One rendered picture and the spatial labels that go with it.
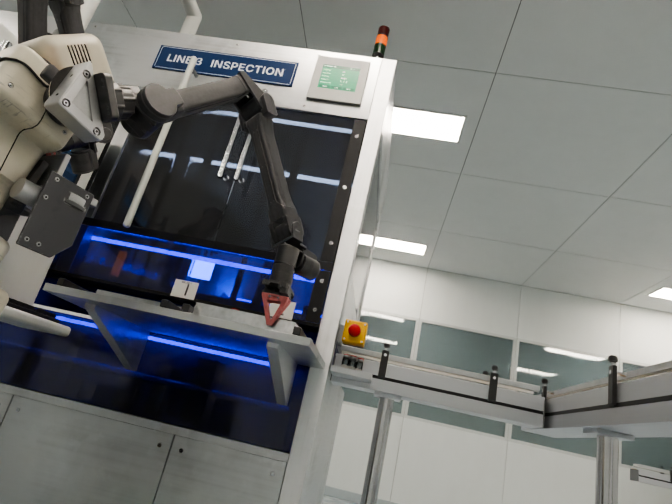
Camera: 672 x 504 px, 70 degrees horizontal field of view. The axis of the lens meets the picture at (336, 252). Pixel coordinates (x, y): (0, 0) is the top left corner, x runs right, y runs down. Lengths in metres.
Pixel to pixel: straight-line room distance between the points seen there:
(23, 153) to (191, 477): 0.99
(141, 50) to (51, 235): 1.36
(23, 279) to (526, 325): 5.73
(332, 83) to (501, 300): 4.99
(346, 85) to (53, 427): 1.55
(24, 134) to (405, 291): 5.63
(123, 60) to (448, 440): 5.20
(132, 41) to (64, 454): 1.62
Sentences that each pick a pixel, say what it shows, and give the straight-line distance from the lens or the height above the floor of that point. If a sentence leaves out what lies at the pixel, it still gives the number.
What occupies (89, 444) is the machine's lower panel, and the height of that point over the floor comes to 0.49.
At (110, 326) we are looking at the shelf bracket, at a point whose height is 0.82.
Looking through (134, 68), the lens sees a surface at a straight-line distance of 2.28.
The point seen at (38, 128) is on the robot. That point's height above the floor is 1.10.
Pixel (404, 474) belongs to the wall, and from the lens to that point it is 6.15.
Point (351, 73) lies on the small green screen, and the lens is 2.02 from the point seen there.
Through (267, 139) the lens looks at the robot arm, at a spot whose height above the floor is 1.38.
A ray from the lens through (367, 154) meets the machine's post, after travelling 1.81.
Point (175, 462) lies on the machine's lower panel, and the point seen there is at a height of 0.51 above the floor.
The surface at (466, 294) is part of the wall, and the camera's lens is 6.50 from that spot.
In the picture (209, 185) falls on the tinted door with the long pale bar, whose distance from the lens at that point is 1.85.
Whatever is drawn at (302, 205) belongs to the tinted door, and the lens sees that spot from 1.73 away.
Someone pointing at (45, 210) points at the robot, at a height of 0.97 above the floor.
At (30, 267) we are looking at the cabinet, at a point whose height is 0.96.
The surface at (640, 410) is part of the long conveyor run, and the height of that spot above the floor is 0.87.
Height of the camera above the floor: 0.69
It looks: 20 degrees up
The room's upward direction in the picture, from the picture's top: 13 degrees clockwise
